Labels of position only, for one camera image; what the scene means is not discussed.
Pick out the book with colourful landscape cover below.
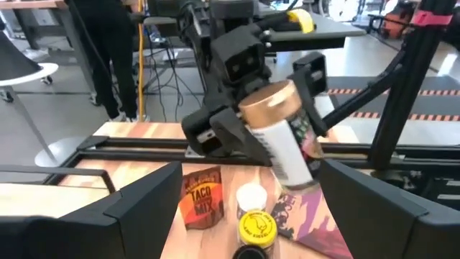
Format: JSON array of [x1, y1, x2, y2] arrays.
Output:
[[271, 188, 355, 259]]

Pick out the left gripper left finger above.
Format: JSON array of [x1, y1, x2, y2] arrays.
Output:
[[53, 161, 184, 259]]

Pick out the chili onion jar yellow lid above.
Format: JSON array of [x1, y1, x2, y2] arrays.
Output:
[[238, 210, 278, 250]]

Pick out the grey floor lamp stand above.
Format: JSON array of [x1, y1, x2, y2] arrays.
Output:
[[0, 30, 89, 168]]

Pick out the wooden shelf riser black frame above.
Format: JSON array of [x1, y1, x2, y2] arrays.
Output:
[[0, 164, 116, 219]]

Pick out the wooden workbench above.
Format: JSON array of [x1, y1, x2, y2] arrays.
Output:
[[0, 0, 69, 51]]

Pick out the orange spice pouch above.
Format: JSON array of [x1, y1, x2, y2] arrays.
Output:
[[178, 165, 226, 231]]

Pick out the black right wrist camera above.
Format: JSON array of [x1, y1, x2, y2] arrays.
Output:
[[211, 24, 270, 86]]

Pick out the person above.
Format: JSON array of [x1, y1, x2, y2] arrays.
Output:
[[68, 0, 144, 123]]

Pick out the furikake glass jar tan lid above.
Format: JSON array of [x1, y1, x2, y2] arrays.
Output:
[[238, 79, 326, 194]]

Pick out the bagel seasoning jar white lid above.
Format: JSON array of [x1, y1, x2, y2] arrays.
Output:
[[236, 182, 269, 219]]

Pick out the yellow cable tag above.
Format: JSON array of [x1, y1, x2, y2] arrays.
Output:
[[287, 7, 316, 34]]

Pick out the dark grey desk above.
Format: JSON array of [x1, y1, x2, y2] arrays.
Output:
[[265, 12, 367, 54]]

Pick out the black side cart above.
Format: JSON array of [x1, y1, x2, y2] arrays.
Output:
[[395, 168, 460, 212]]

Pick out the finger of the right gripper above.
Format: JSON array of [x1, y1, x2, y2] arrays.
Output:
[[181, 106, 274, 167], [287, 52, 328, 137]]

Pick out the thyme leaves jar black lid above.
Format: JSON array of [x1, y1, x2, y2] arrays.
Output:
[[232, 245, 270, 259]]

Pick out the red clamp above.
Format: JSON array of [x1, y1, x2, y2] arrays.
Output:
[[410, 9, 454, 28]]

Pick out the yellow floor cable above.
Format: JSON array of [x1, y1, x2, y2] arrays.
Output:
[[137, 0, 146, 123]]

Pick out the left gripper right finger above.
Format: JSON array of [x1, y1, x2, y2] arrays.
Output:
[[319, 160, 460, 259]]

